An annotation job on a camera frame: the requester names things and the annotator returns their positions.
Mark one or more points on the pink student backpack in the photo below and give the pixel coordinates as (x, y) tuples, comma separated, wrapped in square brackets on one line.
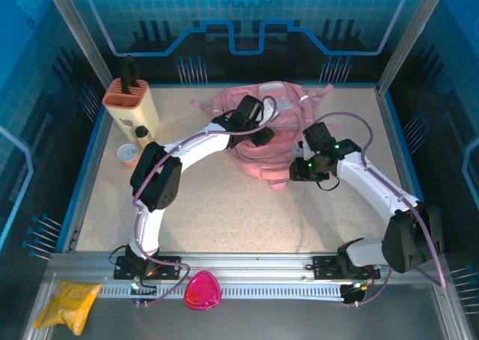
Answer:
[(269, 156)]

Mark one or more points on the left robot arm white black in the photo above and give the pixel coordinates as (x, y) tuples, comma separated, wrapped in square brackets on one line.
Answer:
[(157, 186)]

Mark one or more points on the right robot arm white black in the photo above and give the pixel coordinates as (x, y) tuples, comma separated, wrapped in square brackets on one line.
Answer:
[(374, 190)]

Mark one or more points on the yellow plastic bag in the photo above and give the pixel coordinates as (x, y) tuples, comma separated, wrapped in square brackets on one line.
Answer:
[(67, 306)]

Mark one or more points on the small bottle with black cap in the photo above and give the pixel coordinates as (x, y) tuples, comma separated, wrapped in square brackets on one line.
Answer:
[(143, 136)]

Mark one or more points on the beige knife block orange top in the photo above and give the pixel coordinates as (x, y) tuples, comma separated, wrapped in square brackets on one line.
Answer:
[(131, 108)]

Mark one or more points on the small tape roll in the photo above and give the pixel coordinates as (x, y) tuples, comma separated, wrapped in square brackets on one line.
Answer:
[(129, 156)]

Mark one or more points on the black controller board with LEDs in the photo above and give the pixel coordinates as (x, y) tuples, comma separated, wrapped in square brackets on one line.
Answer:
[(353, 293), (136, 285)]

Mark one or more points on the pink triangular pouch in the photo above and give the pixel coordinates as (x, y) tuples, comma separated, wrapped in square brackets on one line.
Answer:
[(202, 289)]

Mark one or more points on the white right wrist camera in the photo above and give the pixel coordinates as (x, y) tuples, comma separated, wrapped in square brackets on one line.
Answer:
[(299, 151)]

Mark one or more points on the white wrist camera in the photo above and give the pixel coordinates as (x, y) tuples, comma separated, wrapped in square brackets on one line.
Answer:
[(271, 111), (299, 151)]

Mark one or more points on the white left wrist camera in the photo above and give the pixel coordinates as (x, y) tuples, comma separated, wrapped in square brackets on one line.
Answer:
[(271, 111)]

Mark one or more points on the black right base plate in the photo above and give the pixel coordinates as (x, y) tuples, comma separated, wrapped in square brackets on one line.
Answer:
[(323, 269)]

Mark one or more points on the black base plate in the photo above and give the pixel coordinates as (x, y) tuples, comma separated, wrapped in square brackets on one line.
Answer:
[(323, 269), (168, 273)]

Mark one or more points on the aluminium mounting rail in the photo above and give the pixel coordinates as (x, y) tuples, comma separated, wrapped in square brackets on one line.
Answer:
[(243, 265)]

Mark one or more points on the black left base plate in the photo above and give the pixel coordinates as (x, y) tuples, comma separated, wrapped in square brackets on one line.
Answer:
[(168, 273)]

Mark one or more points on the aluminium frame post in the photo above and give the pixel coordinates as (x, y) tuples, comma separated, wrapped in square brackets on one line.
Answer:
[(412, 29), (76, 29)]

